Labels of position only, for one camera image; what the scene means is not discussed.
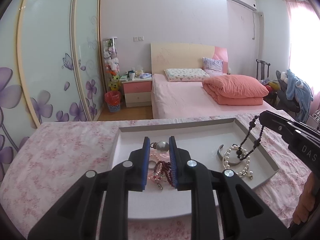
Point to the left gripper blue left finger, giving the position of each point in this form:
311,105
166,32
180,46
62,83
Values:
145,162

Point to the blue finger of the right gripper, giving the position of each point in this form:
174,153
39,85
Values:
277,123

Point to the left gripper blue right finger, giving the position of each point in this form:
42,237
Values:
173,161

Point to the right human hand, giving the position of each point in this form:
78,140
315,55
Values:
306,201

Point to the blue plush robe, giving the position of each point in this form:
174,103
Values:
300,91

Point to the pink mattress sheet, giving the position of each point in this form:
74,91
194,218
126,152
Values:
190,100

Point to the grey cardboard tray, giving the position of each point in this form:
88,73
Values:
200,139

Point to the dark wooden chair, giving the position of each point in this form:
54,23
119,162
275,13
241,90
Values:
262,70

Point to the orange folded quilt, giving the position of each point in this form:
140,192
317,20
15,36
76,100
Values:
235,90

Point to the pink white nightstand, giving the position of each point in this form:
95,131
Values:
137,92

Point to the red waste basket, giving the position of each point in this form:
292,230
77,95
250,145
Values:
113,100

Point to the floral white pillow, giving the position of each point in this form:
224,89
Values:
185,75

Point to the white mug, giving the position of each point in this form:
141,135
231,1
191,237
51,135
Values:
131,75

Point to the floral pink bedsheet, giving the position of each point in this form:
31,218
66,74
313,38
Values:
59,153

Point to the purple patterned pillow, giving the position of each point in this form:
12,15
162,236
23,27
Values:
213,67

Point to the beige pink headboard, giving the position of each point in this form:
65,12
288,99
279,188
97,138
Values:
184,55

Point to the plush toy display tube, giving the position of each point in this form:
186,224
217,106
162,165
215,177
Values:
111,63

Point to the pink curtain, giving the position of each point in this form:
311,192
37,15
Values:
304,42

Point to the floral sliding wardrobe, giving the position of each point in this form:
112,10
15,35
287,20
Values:
50,67

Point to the wall power socket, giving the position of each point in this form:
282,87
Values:
138,39

